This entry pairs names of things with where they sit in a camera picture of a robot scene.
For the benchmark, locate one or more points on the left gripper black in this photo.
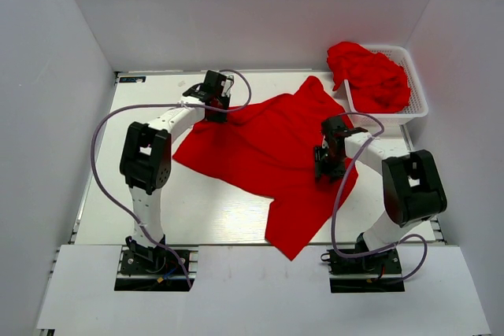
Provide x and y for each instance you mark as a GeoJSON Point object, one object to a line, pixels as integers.
{"type": "Point", "coordinates": [220, 118]}

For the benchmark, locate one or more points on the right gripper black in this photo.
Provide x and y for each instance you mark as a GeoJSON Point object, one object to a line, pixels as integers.
{"type": "Point", "coordinates": [319, 154]}

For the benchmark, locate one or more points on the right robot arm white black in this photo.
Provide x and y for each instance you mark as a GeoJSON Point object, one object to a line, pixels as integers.
{"type": "Point", "coordinates": [412, 189]}

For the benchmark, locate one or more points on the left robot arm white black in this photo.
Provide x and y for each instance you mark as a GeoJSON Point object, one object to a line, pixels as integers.
{"type": "Point", "coordinates": [146, 160]}

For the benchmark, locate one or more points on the blue table label sticker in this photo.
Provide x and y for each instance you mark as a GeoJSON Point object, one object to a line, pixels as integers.
{"type": "Point", "coordinates": [132, 79]}

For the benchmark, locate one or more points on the red t shirt pile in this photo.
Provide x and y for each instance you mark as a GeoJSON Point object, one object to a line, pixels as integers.
{"type": "Point", "coordinates": [377, 84]}

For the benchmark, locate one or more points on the white plastic basket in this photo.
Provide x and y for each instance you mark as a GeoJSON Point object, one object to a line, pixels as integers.
{"type": "Point", "coordinates": [417, 106]}

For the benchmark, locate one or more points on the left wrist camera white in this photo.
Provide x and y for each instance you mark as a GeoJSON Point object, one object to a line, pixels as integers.
{"type": "Point", "coordinates": [227, 85]}

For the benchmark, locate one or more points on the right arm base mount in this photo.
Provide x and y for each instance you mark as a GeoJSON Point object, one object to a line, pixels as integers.
{"type": "Point", "coordinates": [380, 273]}

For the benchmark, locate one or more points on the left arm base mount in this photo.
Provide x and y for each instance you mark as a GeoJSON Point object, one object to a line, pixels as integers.
{"type": "Point", "coordinates": [135, 274]}

